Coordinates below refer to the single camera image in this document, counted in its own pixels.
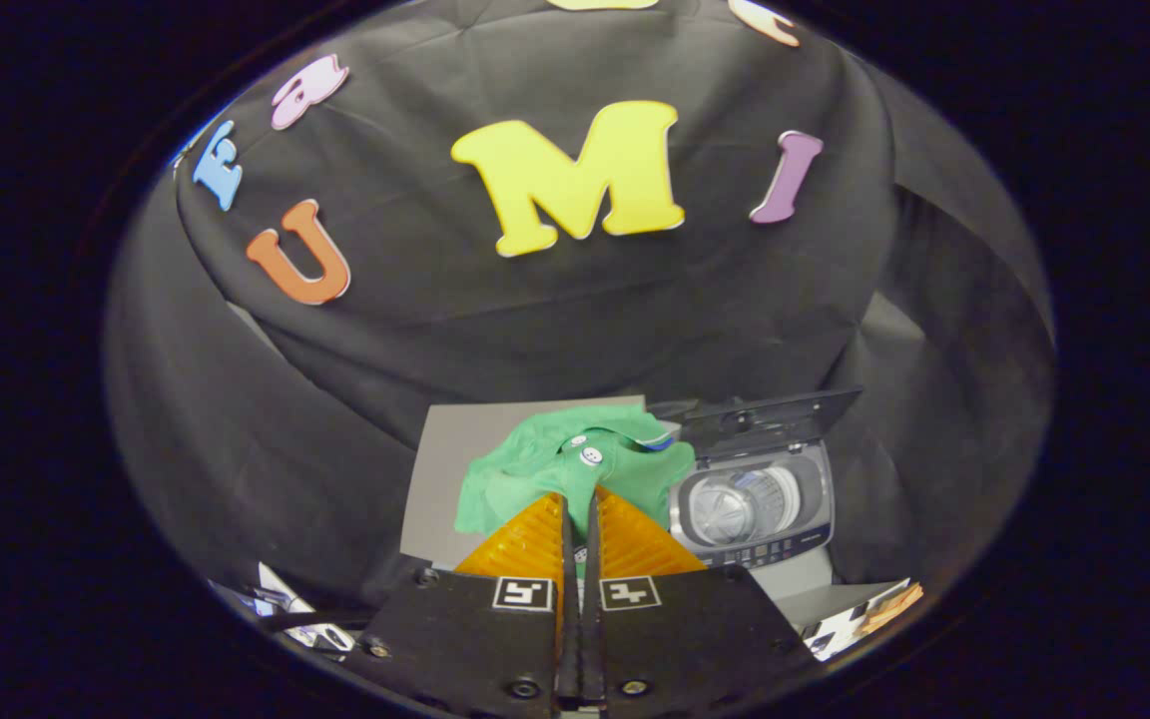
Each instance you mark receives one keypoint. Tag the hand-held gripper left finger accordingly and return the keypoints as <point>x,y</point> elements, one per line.
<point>465,639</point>

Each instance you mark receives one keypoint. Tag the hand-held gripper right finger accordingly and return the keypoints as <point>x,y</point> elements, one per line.
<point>695,639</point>

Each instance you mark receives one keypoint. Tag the grey washing machine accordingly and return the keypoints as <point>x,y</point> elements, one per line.
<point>765,547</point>

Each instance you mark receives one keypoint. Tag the green polo shirt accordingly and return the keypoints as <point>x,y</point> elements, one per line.
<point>535,469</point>

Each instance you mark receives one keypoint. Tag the white paper sheet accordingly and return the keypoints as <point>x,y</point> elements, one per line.
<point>840,629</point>

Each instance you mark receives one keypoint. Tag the grey cabinet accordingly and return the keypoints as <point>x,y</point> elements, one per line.
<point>445,479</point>

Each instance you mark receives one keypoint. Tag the white printed papers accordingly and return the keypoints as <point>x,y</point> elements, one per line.
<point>300,624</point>

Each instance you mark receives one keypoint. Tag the brown cardboard piece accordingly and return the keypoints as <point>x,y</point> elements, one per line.
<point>894,604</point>

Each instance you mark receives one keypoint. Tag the black backdrop cloth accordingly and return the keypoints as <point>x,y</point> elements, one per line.
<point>555,330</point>

